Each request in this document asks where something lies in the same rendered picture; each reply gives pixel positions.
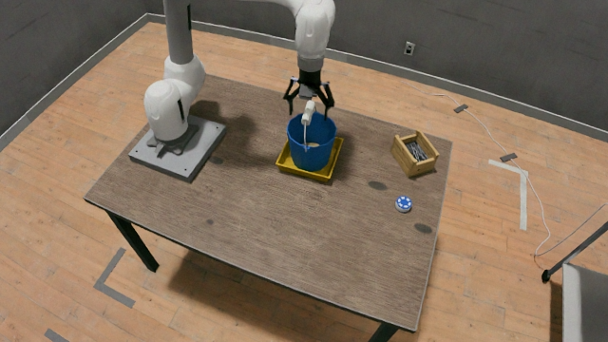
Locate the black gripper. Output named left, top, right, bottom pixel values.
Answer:
left=282, top=69, right=335, bottom=121

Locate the blue bucket with white handle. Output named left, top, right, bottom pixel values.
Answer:
left=286, top=101, right=337, bottom=172

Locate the wooden crate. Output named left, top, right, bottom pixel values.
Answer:
left=390, top=129, right=440, bottom=178

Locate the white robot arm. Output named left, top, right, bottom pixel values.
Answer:
left=144, top=0, right=335, bottom=156

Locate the yellow shallow tray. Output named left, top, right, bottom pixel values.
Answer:
left=275, top=137, right=344, bottom=182

